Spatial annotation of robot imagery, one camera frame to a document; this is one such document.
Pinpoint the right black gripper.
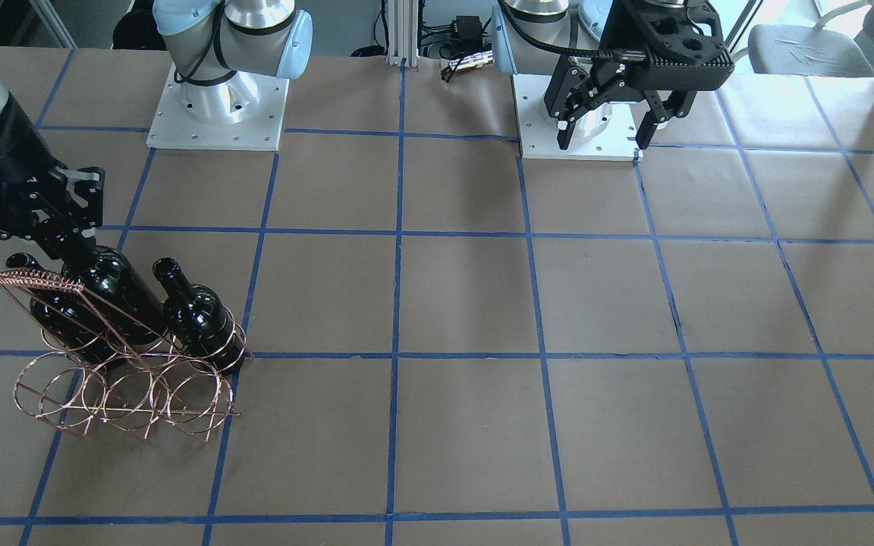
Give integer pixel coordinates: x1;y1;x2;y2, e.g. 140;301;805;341
0;97;106;262

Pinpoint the aluminium frame post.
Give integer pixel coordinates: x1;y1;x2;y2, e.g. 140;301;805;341
381;0;420;69

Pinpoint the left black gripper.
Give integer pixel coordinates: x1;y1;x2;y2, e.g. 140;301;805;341
543;1;700;151

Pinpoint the grey office chair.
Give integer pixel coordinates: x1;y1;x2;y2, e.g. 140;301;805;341
734;1;874;77

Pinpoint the black bottle in basket end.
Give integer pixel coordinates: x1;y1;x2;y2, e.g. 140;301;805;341
152;258;246;377

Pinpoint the black power adapter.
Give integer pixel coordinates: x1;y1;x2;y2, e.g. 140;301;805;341
451;15;483;44

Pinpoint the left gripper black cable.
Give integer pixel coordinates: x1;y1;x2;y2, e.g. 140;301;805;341
498;0;643;63

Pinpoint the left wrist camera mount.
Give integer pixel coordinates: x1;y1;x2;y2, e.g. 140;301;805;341
624;1;734;91

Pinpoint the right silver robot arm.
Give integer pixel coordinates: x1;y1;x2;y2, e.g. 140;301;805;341
0;1;313;248

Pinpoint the copper wire wine basket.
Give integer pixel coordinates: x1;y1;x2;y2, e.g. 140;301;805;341
0;269;254;444

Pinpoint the black bottle under basket handle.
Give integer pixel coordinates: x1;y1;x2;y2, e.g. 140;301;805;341
29;289;127;370

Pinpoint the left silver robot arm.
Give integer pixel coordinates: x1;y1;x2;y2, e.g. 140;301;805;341
490;1;732;160

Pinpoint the black wine bottle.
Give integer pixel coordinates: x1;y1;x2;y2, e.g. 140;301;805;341
49;233;167;347

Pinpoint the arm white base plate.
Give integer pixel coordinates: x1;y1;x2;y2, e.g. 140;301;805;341
512;74;643;162
146;67;291;152

